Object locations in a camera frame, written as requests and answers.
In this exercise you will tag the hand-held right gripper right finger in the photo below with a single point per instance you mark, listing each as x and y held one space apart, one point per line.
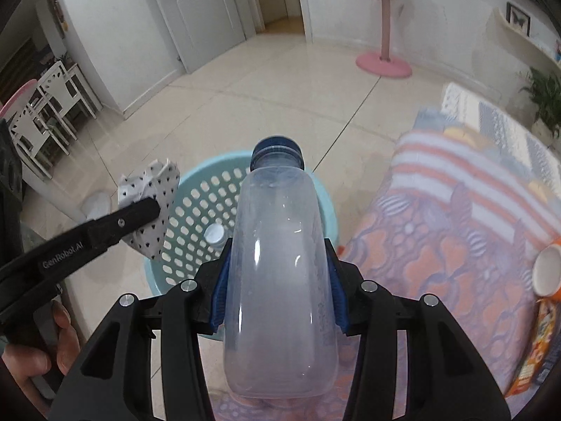
339 307

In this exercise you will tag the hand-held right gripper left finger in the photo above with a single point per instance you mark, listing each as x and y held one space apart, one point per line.
218 302

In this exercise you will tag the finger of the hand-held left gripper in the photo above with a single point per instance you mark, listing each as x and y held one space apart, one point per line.
118 223

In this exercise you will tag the polka dot paper bag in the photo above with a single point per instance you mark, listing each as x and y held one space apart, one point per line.
153 184

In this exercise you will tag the clear bottle with blue cap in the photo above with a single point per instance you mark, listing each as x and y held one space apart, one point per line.
280 272

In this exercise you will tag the pink and white bottle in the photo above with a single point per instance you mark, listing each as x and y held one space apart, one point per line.
214 233

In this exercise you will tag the teal plastic laundry basket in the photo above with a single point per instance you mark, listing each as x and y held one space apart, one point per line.
197 193

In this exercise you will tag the person's left hand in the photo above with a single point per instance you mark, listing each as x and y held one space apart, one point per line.
26 362

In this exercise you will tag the pink printed blanket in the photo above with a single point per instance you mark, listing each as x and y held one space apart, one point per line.
438 272

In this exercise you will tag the white dining chairs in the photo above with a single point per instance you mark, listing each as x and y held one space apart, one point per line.
52 109

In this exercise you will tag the orange and blue snack packet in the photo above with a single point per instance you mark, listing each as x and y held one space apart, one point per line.
534 351

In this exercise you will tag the white door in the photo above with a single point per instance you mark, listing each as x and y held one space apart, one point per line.
201 13

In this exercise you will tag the grey striped mat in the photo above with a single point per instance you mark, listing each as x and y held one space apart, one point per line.
495 123

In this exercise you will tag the pink coat rack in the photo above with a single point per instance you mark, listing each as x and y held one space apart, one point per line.
385 52

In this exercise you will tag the potted green plant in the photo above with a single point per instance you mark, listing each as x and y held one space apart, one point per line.
545 101

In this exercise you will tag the framed butterfly picture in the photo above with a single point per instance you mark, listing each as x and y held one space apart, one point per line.
518 18

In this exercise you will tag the white curved wall shelf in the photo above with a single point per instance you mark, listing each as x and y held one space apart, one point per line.
521 41

